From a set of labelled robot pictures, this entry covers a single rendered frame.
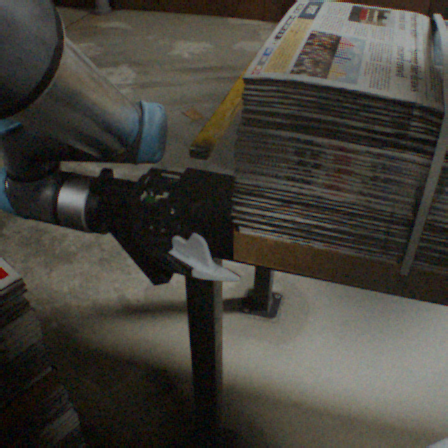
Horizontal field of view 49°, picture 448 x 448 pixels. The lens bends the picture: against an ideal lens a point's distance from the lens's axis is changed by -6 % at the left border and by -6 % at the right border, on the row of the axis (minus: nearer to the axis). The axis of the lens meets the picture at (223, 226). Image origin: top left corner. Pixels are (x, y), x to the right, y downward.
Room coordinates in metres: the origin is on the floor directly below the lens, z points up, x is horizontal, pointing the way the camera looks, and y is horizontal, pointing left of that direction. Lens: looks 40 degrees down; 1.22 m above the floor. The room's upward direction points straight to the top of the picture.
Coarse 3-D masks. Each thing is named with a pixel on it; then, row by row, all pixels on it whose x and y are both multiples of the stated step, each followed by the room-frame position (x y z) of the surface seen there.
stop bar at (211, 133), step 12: (240, 84) 0.87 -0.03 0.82; (228, 96) 0.82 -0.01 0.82; (240, 96) 0.82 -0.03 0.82; (216, 108) 0.78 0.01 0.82; (228, 108) 0.77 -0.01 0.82; (216, 120) 0.73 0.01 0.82; (228, 120) 0.74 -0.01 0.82; (204, 132) 0.69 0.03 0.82; (216, 132) 0.69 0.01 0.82; (192, 144) 0.66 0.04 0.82; (204, 144) 0.66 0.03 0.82; (216, 144) 0.68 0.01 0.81; (192, 156) 0.65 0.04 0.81; (204, 156) 0.64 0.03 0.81
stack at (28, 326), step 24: (0, 264) 0.40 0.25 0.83; (0, 288) 0.36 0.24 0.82; (24, 288) 0.38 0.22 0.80; (0, 312) 0.35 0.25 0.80; (24, 312) 0.37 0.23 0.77; (0, 336) 0.35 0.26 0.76; (24, 336) 0.37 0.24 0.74; (0, 360) 0.34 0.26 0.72; (24, 360) 0.36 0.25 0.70; (48, 360) 0.38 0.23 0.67; (0, 384) 0.33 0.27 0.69; (24, 384) 0.35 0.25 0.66; (0, 408) 0.32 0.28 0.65; (48, 408) 0.36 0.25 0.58; (72, 408) 0.39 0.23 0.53; (24, 432) 0.33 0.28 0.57; (48, 432) 0.35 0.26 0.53; (72, 432) 0.38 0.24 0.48
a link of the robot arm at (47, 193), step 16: (0, 176) 0.56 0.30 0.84; (48, 176) 0.54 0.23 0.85; (64, 176) 0.55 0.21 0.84; (0, 192) 0.54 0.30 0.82; (16, 192) 0.53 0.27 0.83; (32, 192) 0.53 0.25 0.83; (48, 192) 0.53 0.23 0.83; (16, 208) 0.53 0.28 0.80; (32, 208) 0.52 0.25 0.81; (48, 208) 0.52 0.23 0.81
